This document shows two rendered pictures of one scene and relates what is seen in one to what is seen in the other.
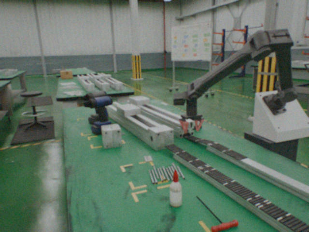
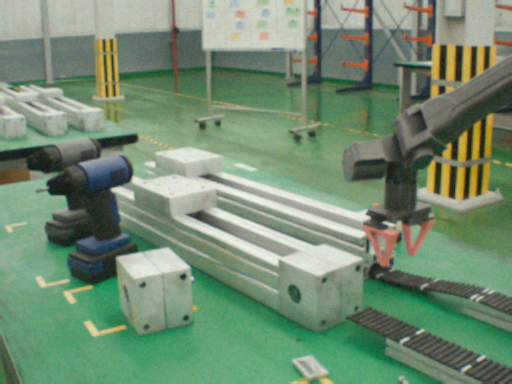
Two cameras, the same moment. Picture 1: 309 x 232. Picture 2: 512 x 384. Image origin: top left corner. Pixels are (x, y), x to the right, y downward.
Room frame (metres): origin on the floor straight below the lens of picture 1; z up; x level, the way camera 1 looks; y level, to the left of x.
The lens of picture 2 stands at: (0.33, 0.23, 1.23)
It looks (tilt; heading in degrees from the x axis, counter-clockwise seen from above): 15 degrees down; 349
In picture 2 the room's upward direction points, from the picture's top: 1 degrees counter-clockwise
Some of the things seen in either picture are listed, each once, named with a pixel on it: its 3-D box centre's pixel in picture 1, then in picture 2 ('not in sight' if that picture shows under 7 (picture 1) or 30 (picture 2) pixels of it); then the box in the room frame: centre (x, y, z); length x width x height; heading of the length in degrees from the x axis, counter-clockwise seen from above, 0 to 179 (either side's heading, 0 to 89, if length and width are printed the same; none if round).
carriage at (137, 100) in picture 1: (139, 102); (187, 166); (1.89, 0.11, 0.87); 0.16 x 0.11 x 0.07; 27
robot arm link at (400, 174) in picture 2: (190, 100); (398, 162); (1.27, -0.20, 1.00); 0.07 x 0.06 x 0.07; 89
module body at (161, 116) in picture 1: (154, 114); (246, 205); (1.66, 0.00, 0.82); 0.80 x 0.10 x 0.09; 27
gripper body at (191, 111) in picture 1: (191, 111); (400, 196); (1.27, -0.20, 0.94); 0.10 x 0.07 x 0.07; 116
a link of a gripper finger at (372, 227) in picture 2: (187, 124); (389, 239); (1.26, -0.18, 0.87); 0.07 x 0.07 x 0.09; 26
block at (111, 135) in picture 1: (113, 135); (161, 288); (1.23, 0.22, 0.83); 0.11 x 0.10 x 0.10; 106
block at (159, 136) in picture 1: (162, 137); (325, 284); (1.19, -0.04, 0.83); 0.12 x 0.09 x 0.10; 117
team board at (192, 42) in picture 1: (190, 60); (253, 48); (7.23, -1.12, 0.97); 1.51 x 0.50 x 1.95; 40
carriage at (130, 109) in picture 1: (128, 111); (174, 200); (1.58, 0.17, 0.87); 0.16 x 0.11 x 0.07; 27
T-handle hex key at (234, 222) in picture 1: (210, 210); not in sight; (0.64, -0.16, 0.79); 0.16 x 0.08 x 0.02; 20
